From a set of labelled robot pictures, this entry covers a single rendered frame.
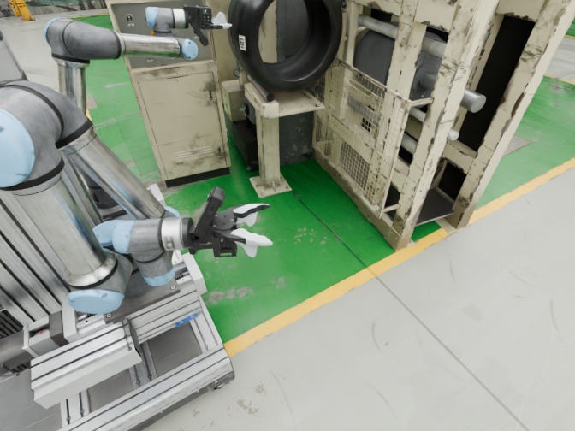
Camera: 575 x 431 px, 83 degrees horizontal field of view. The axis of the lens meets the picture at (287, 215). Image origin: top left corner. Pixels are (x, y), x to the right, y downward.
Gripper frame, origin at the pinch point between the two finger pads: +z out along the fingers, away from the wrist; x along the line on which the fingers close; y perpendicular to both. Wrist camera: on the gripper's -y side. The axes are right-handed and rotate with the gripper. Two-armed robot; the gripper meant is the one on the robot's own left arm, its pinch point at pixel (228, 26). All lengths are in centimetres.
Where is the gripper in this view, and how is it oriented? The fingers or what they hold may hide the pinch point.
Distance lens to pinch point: 176.3
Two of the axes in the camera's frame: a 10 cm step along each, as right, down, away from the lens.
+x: -3.8, -6.2, 6.9
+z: 9.2, -1.6, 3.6
